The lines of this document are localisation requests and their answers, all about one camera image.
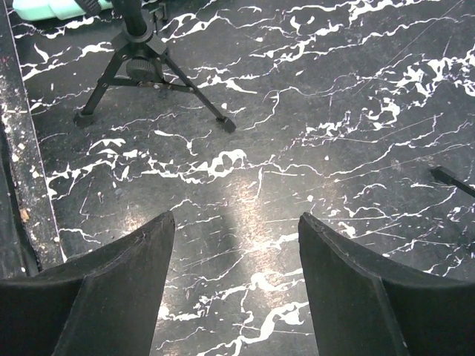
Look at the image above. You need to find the black slim tripod stand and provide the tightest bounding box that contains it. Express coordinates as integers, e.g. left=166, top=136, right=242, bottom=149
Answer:
left=73, top=1, right=236, bottom=133

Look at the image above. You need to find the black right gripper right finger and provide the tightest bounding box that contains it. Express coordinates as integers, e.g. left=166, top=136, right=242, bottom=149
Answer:
left=298, top=213, right=474, bottom=355

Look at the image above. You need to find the black shock mount tripod stand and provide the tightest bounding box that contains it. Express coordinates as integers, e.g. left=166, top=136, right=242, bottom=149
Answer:
left=430, top=166, right=475, bottom=197

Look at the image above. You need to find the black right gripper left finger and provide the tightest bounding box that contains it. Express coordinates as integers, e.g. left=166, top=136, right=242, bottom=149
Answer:
left=1, top=211, right=175, bottom=355

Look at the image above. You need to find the mint green toy microphone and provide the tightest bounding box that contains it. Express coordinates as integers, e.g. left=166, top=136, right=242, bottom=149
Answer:
left=13, top=0, right=113, bottom=22

